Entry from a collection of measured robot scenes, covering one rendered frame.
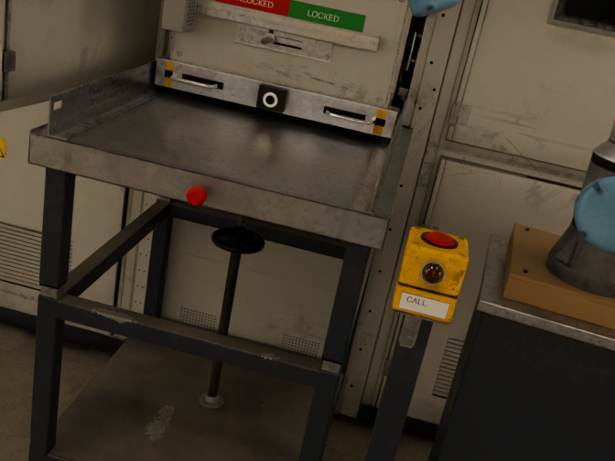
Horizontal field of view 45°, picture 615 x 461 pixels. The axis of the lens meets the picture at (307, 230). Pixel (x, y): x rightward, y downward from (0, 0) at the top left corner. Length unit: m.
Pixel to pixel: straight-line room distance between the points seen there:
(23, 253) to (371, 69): 1.17
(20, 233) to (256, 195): 1.15
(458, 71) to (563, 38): 0.24
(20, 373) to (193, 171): 1.11
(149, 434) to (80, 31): 0.87
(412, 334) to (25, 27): 0.92
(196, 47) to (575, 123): 0.88
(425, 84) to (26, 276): 1.24
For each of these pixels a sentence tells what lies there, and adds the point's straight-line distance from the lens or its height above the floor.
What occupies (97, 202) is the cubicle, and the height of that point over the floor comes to 0.46.
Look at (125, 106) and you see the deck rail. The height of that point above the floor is 0.85.
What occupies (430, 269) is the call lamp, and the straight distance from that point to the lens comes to 0.97.
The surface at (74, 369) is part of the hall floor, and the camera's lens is 2.23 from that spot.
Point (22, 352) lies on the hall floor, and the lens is 2.30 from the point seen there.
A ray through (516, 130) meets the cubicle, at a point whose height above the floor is 0.90.
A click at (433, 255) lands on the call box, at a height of 0.89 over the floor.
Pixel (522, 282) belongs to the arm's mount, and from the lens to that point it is 1.27.
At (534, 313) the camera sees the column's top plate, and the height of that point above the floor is 0.75.
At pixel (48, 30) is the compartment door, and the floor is 0.97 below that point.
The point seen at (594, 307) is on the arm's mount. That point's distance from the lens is 1.29.
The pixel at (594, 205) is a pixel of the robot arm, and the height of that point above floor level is 0.97.
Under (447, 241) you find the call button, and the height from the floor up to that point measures 0.91.
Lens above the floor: 1.25
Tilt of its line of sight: 22 degrees down
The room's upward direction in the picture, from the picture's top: 11 degrees clockwise
